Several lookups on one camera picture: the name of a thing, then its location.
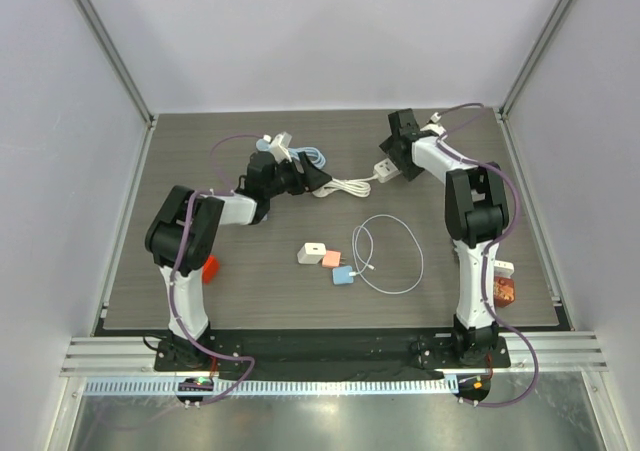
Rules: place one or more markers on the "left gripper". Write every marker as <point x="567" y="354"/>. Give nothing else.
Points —
<point x="312" y="177"/>

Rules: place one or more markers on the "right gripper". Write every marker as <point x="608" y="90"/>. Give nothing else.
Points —
<point x="400" y="147"/>

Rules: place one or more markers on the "white usb power strip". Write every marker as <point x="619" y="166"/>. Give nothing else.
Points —
<point x="385" y="170"/>

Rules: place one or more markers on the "white cube charger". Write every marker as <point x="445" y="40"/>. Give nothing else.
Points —
<point x="311" y="253"/>

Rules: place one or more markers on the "pink plug adapter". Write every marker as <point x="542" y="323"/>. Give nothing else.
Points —
<point x="332" y="259"/>

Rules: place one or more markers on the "blue usb charger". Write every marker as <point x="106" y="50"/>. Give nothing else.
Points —
<point x="343" y="275"/>

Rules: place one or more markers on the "red cube socket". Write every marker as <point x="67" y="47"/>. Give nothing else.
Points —
<point x="210" y="269"/>

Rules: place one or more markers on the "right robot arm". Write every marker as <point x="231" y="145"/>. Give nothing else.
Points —
<point x="476" y="216"/>

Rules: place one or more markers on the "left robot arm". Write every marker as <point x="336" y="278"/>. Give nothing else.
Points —
<point x="181" y="236"/>

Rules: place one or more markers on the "dark red cube adapter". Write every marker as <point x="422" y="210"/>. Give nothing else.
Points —
<point x="503" y="292"/>

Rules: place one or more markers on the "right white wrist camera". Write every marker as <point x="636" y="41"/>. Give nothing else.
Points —
<point x="434" y="125"/>

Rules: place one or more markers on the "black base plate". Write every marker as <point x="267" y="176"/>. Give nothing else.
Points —
<point x="423" y="348"/>

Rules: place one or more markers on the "slotted cable duct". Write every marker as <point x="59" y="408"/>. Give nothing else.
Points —
<point x="168" y="386"/>

